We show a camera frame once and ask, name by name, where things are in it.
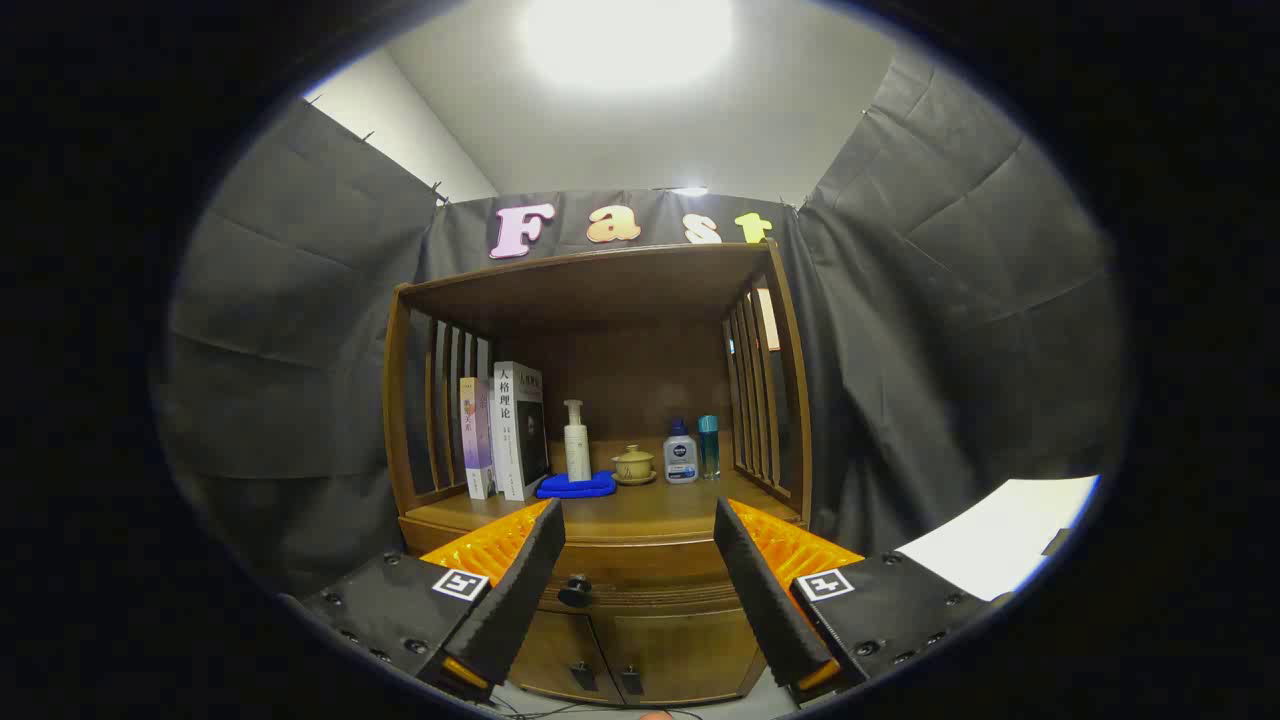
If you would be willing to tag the ceiling light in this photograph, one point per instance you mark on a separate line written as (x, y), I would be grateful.
(625, 40)

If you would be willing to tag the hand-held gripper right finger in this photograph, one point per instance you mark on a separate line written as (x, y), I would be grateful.
(765, 600)

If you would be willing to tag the black drawer knob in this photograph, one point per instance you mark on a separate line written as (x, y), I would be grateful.
(575, 592)

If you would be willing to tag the wooden drawer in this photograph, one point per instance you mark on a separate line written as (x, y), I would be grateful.
(650, 570)

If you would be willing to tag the wooden cabinet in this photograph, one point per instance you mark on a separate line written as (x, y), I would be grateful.
(650, 370)

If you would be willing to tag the purple book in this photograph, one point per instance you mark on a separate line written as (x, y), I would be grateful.
(475, 440)

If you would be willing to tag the yellow lidded teacup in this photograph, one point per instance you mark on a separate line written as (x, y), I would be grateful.
(633, 465)

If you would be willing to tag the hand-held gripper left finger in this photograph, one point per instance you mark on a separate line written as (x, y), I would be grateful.
(520, 590)

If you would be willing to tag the blue folded cloth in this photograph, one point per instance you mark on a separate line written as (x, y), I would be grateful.
(575, 487)

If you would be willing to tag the wooden cabinet door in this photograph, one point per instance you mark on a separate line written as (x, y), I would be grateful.
(555, 650)
(690, 650)

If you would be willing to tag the white panel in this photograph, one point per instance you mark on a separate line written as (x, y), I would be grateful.
(1000, 540)

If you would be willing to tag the white pump bottle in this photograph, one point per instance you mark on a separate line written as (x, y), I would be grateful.
(577, 450)

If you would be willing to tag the white lotion bottle blue cap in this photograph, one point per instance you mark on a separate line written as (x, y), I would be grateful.
(680, 460)

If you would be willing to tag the thick white book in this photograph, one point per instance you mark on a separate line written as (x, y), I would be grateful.
(510, 430)

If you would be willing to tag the slim teal bottle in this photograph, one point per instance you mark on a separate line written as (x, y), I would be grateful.
(709, 450)

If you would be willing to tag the wooden countertop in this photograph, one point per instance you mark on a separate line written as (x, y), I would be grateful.
(650, 510)

